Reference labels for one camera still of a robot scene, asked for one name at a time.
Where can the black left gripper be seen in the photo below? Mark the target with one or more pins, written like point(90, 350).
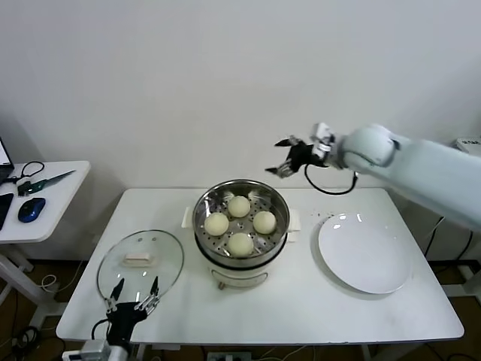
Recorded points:
point(126, 319)

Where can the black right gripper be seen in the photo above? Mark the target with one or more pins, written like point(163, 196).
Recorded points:
point(302, 156)

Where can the white steamed baozi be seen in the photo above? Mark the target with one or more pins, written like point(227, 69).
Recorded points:
point(239, 206)
point(216, 224)
point(240, 244)
point(265, 222)

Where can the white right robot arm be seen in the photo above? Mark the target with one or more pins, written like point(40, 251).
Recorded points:
point(413, 165)

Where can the stainless steel steamer basket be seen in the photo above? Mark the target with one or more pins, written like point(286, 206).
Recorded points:
point(210, 203)

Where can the white electric cooker base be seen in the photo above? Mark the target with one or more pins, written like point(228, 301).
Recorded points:
point(240, 276)

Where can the white side table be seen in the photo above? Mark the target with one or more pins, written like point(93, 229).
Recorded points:
point(64, 210)

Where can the white power strip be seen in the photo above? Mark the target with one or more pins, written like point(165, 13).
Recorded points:
point(229, 356)

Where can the white round plate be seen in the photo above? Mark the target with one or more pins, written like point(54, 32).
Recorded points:
point(364, 255)

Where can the blue computer mouse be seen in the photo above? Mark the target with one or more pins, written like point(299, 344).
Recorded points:
point(32, 209)

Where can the black smartphone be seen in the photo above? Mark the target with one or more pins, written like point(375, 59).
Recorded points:
point(4, 210)

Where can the laptop computer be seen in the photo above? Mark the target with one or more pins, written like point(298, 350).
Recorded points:
point(4, 158)

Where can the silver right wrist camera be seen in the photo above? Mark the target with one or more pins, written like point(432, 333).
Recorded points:
point(323, 139)

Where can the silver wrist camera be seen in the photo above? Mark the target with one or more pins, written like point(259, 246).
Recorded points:
point(323, 139)
point(95, 351)

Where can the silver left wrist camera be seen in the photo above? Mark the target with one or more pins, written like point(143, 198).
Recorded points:
point(95, 351)

